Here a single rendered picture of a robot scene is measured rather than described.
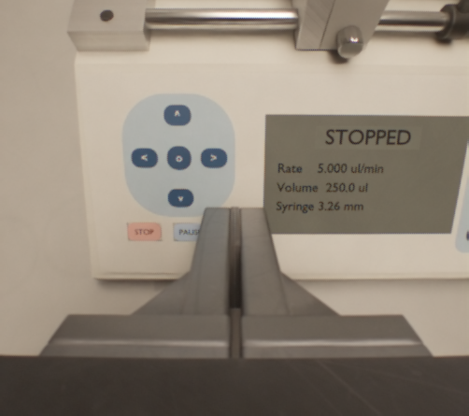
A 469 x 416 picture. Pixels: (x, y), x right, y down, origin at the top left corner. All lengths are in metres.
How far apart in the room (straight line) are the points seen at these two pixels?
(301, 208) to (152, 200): 0.07
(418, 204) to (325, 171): 0.05
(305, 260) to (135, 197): 0.09
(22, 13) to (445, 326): 0.36
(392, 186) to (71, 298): 0.18
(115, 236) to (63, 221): 0.06
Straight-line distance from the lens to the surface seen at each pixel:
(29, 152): 0.25
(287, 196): 0.16
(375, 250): 0.18
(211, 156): 0.15
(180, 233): 0.16
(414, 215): 0.18
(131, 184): 0.16
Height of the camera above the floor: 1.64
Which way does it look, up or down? 69 degrees down
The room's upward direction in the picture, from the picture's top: straight up
